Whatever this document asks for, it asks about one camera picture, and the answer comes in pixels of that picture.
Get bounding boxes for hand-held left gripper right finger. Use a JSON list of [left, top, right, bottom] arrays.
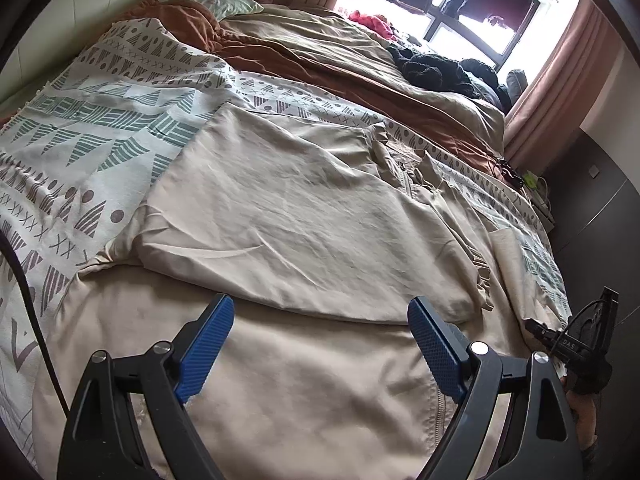
[[407, 296, 588, 480]]

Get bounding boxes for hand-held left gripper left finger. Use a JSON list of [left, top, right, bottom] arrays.
[[59, 292, 236, 480]]

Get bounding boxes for beige jacket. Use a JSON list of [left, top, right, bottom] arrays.
[[32, 102, 571, 480]]

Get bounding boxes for pile of black clothes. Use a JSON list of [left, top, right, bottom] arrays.
[[387, 40, 513, 111]]

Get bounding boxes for person's right hand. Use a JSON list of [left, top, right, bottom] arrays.
[[562, 374, 601, 442]]

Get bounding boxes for white bedside object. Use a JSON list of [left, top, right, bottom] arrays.
[[529, 180, 557, 232]]

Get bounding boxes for black sunglasses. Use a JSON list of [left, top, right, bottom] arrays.
[[492, 157, 524, 189]]

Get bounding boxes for white patterned blanket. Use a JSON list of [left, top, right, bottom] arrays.
[[0, 15, 573, 461]]

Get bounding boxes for grey cushion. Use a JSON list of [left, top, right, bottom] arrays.
[[506, 70, 527, 107]]

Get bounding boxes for brown duvet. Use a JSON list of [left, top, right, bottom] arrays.
[[132, 0, 506, 176]]

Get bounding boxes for beige duvet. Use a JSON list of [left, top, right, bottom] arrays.
[[222, 4, 506, 136]]

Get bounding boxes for red cloth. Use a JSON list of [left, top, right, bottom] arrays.
[[347, 9, 401, 38]]

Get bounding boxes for pale green pillow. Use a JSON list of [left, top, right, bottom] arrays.
[[152, 0, 263, 21]]

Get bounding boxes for cream padded headboard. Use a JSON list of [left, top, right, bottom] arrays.
[[0, 0, 171, 121]]

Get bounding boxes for black cable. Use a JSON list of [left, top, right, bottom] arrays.
[[0, 232, 71, 416]]

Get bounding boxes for dark window frame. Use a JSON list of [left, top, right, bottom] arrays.
[[350, 0, 543, 70]]

